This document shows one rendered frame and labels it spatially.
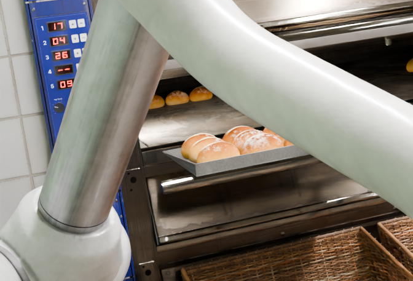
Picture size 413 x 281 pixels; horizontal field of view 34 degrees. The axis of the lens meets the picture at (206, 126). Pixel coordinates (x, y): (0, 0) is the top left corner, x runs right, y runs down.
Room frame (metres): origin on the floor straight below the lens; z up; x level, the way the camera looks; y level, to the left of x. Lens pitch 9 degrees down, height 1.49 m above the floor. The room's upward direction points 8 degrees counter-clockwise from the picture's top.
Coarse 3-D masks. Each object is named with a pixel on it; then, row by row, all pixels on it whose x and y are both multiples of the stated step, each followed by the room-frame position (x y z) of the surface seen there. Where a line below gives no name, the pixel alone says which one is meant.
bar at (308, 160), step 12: (300, 156) 1.46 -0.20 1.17; (312, 156) 1.46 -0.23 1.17; (240, 168) 1.43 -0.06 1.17; (252, 168) 1.43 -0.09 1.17; (264, 168) 1.43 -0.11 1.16; (276, 168) 1.44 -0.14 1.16; (288, 168) 1.45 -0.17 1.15; (168, 180) 1.39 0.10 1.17; (180, 180) 1.39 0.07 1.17; (192, 180) 1.40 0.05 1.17; (204, 180) 1.40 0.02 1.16; (216, 180) 1.41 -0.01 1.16; (228, 180) 1.42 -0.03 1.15; (168, 192) 1.39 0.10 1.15
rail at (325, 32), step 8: (408, 16) 1.79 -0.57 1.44; (360, 24) 1.76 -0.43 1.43; (368, 24) 1.76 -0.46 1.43; (376, 24) 1.76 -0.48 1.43; (384, 24) 1.77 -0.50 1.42; (392, 24) 1.77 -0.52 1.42; (400, 24) 1.78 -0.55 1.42; (304, 32) 1.72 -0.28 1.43; (312, 32) 1.72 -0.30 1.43; (320, 32) 1.73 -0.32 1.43; (328, 32) 1.73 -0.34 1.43; (336, 32) 1.74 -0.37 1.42; (344, 32) 1.74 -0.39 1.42; (288, 40) 1.70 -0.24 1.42; (296, 40) 1.71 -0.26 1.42; (168, 56) 1.63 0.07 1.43
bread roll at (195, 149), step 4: (200, 140) 1.51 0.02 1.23; (204, 140) 1.51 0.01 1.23; (208, 140) 1.51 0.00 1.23; (212, 140) 1.51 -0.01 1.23; (216, 140) 1.51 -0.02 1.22; (220, 140) 1.52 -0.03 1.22; (196, 144) 1.50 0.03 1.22; (200, 144) 1.50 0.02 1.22; (204, 144) 1.50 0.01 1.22; (192, 148) 1.50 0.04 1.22; (196, 148) 1.50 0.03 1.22; (200, 148) 1.49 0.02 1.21; (192, 152) 1.50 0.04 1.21; (196, 152) 1.49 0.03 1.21; (188, 156) 1.51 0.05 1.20; (192, 156) 1.49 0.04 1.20; (196, 156) 1.49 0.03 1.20; (192, 160) 1.50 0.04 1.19; (196, 160) 1.49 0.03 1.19
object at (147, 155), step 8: (256, 128) 1.87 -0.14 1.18; (264, 128) 1.85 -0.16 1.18; (216, 136) 1.83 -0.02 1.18; (168, 144) 1.80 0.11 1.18; (176, 144) 1.78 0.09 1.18; (144, 152) 1.75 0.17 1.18; (152, 152) 1.75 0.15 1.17; (160, 152) 1.76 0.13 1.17; (144, 160) 1.75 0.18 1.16; (152, 160) 1.75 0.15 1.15; (160, 160) 1.76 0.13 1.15; (168, 160) 1.76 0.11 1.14
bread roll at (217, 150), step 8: (208, 144) 1.44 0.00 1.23; (216, 144) 1.43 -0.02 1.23; (224, 144) 1.43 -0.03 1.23; (232, 144) 1.45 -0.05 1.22; (200, 152) 1.43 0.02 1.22; (208, 152) 1.42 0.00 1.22; (216, 152) 1.42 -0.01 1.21; (224, 152) 1.42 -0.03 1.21; (232, 152) 1.43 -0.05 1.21; (200, 160) 1.42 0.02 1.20; (208, 160) 1.41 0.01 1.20
